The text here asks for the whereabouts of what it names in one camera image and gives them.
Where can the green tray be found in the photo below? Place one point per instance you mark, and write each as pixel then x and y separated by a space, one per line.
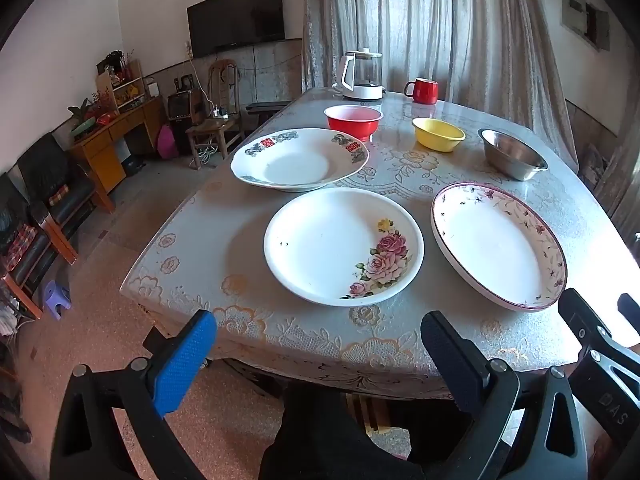
pixel 82 129

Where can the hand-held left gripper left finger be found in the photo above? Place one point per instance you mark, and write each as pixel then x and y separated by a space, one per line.
pixel 185 360

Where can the dark long bench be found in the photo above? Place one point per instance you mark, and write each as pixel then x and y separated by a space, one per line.
pixel 265 105

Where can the wooden chair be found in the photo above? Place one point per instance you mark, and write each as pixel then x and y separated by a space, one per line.
pixel 212 127

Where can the white plate with pink roses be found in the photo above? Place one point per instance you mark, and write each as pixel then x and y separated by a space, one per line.
pixel 325 245

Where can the grey sack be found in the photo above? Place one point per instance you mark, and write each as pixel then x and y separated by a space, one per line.
pixel 594 165

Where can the small white box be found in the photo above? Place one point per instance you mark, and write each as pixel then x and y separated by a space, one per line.
pixel 152 89

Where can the yellow bowl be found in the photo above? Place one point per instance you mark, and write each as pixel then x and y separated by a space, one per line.
pixel 440 142

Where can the person's dark trousers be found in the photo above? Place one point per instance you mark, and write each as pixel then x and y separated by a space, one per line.
pixel 320 440

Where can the black wall television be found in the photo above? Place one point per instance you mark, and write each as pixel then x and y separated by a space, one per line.
pixel 235 17

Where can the purple plastic stool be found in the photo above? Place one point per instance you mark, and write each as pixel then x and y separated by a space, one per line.
pixel 56 297

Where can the grey wall electrical panel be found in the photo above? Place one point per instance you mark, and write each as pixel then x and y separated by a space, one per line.
pixel 575 10

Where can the red plastic bowl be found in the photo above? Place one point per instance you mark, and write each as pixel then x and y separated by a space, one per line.
pixel 350 130

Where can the checked cushion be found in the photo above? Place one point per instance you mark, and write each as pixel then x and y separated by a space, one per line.
pixel 21 245
pixel 57 195

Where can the wide grey curtain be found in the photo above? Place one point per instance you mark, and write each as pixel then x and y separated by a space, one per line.
pixel 425 20

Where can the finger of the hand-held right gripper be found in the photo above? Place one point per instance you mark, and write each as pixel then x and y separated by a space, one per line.
pixel 631 307
pixel 580 315

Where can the pink bag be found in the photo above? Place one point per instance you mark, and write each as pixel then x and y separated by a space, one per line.
pixel 166 142

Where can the red enamel mug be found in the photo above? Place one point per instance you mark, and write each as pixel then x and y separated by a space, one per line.
pixel 425 92

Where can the dark wooden speaker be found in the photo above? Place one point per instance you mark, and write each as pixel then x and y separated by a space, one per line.
pixel 179 106

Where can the white power strip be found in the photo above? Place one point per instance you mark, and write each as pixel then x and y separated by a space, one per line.
pixel 220 114

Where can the wooden display shelf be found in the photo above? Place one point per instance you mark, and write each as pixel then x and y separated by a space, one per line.
pixel 125 87

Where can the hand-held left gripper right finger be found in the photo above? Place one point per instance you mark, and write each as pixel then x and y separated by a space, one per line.
pixel 450 360

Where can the white glass electric kettle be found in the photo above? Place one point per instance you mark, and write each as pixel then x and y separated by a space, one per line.
pixel 360 87

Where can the orange wooden desk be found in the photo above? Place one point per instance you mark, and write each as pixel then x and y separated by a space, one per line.
pixel 100 160

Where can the stainless steel bowl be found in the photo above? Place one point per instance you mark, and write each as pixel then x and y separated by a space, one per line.
pixel 510 157

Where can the black leather armchair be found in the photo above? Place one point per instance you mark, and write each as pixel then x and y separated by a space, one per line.
pixel 15 200
pixel 45 165

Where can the white plate with dragon pattern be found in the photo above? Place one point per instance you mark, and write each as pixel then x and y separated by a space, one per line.
pixel 295 165

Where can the floral plate with pink rim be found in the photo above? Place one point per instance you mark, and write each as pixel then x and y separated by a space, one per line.
pixel 490 245

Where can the narrow grey curtain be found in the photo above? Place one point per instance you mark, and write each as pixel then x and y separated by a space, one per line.
pixel 620 175

